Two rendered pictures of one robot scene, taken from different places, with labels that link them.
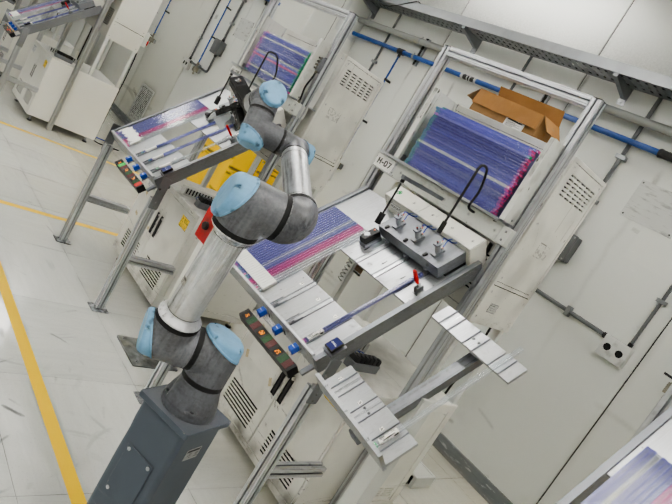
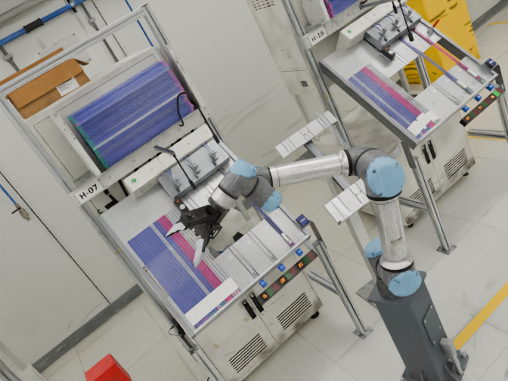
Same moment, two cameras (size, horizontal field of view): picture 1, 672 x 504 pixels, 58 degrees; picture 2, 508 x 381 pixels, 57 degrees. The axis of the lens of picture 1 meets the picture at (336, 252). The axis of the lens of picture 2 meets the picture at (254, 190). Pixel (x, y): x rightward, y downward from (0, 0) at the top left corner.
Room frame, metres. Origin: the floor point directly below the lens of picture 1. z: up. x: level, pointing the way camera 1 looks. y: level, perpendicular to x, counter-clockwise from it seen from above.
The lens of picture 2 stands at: (1.10, 1.56, 1.90)
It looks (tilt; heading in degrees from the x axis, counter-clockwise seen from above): 25 degrees down; 297
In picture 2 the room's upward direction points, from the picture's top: 29 degrees counter-clockwise
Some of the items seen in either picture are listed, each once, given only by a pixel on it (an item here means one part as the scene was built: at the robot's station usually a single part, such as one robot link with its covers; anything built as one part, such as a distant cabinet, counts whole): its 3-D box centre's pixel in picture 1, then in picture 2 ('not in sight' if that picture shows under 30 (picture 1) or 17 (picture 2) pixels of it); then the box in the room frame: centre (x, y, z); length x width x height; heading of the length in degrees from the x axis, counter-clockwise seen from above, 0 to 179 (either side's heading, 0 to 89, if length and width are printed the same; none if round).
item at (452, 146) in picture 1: (472, 161); (133, 113); (2.37, -0.27, 1.52); 0.51 x 0.13 x 0.27; 46
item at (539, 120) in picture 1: (527, 115); (64, 70); (2.66, -0.40, 1.82); 0.68 x 0.30 x 0.20; 46
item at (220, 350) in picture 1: (214, 353); (383, 256); (1.47, 0.14, 0.72); 0.13 x 0.12 x 0.14; 114
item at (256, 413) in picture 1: (327, 406); (232, 293); (2.50, -0.31, 0.31); 0.70 x 0.65 x 0.62; 46
